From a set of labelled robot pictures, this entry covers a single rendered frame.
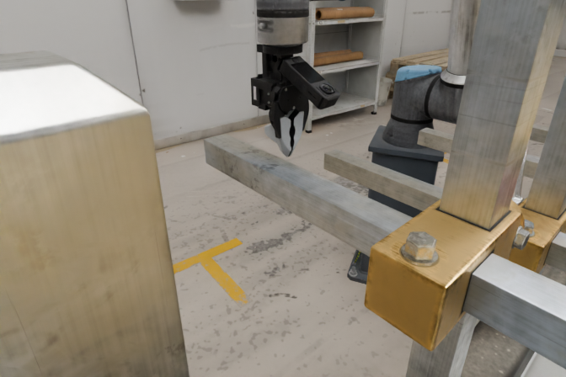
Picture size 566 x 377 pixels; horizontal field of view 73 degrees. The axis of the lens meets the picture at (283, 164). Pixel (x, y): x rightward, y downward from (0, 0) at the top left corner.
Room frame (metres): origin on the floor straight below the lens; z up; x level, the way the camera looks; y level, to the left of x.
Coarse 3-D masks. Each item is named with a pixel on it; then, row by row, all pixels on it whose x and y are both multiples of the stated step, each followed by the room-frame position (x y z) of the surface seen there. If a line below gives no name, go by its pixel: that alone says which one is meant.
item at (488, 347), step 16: (544, 272) 0.48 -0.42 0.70; (560, 272) 0.48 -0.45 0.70; (480, 336) 0.36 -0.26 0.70; (496, 336) 0.36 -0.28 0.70; (480, 352) 0.34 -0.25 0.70; (496, 352) 0.34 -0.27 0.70; (512, 352) 0.34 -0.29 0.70; (528, 352) 0.34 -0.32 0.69; (464, 368) 0.31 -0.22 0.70; (480, 368) 0.31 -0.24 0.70; (496, 368) 0.31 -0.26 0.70; (512, 368) 0.31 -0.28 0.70
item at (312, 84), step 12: (288, 60) 0.67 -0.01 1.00; (300, 60) 0.69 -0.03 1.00; (288, 72) 0.66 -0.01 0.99; (300, 72) 0.65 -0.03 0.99; (312, 72) 0.66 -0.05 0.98; (300, 84) 0.64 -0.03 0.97; (312, 84) 0.63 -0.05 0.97; (324, 84) 0.64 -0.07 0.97; (312, 96) 0.62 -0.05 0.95; (324, 96) 0.61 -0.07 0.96; (336, 96) 0.63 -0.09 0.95; (324, 108) 0.62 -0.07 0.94
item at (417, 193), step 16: (336, 160) 0.58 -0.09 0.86; (352, 160) 0.57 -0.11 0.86; (352, 176) 0.55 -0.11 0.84; (368, 176) 0.53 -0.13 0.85; (384, 176) 0.51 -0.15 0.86; (400, 176) 0.51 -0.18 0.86; (384, 192) 0.51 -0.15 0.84; (400, 192) 0.49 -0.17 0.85; (416, 192) 0.47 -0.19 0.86; (432, 192) 0.46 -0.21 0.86; (416, 208) 0.47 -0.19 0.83; (560, 240) 0.35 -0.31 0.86; (560, 256) 0.34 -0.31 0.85
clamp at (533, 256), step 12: (528, 216) 0.38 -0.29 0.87; (540, 216) 0.38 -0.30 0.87; (564, 216) 0.38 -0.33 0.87; (540, 228) 0.36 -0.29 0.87; (552, 228) 0.36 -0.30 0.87; (564, 228) 0.39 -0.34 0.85; (528, 240) 0.34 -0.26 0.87; (540, 240) 0.34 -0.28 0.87; (552, 240) 0.35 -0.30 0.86; (516, 252) 0.34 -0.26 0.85; (528, 252) 0.33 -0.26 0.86; (540, 252) 0.32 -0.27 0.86; (528, 264) 0.33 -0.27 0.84; (540, 264) 0.33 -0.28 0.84
